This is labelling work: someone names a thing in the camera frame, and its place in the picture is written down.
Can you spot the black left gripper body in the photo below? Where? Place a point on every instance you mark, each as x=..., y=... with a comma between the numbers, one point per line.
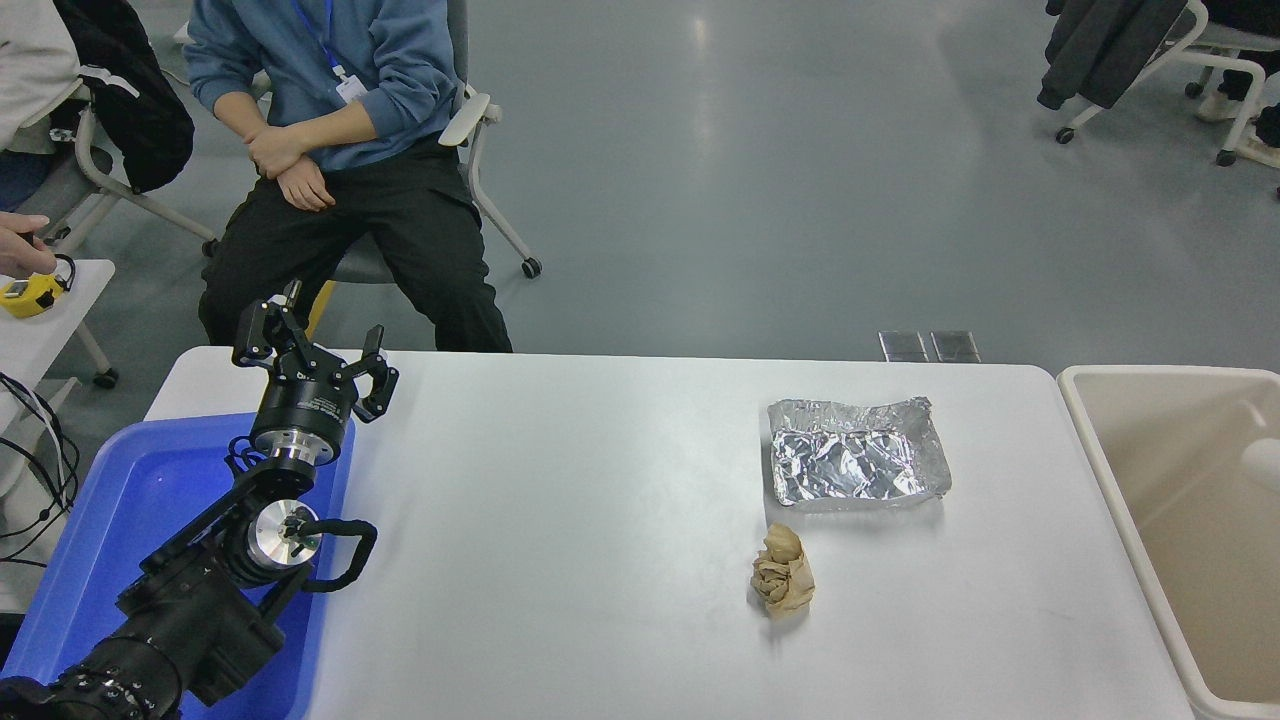
x=305, y=405

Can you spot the person's left hand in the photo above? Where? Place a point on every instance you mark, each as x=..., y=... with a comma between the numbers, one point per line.
x=272, y=150

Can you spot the blue plastic tray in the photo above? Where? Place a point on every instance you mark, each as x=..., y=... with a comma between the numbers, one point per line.
x=120, y=500

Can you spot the person's right hand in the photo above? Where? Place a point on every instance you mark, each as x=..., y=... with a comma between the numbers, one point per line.
x=308, y=188

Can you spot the white office chair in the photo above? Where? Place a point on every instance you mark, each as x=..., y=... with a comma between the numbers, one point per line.
x=1225, y=65
x=470, y=120
x=110, y=190

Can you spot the white paper cup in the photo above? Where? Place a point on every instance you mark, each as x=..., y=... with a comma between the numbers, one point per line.
x=1262, y=462

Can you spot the crumpled silver foil tray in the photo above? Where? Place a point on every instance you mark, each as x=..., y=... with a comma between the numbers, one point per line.
x=855, y=460

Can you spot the black jacket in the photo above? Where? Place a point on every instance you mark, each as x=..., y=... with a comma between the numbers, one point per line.
x=135, y=90

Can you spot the white side table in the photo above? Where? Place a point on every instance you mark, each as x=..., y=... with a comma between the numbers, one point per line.
x=40, y=335

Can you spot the person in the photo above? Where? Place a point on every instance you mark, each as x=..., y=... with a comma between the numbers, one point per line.
x=1220, y=108
x=30, y=70
x=390, y=60

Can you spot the crumpled tan paper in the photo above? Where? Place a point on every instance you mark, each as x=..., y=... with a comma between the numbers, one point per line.
x=782, y=575

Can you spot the large pale bin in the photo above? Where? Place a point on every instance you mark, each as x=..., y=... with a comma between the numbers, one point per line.
x=1180, y=450

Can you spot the person's right forearm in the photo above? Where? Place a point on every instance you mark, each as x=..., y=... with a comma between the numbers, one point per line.
x=238, y=112

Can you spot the dark grey coat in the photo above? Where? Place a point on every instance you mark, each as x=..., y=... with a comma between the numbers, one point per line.
x=1110, y=45

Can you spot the yellow handheld device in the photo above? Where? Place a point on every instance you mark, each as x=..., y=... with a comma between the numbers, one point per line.
x=30, y=295

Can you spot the person's hand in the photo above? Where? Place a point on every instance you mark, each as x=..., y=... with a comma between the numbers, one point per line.
x=22, y=250

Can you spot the person's left forearm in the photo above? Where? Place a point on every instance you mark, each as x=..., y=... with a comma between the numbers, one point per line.
x=340, y=125

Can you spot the metal floor plate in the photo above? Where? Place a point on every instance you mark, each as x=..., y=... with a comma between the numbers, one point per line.
x=955, y=347
x=903, y=347

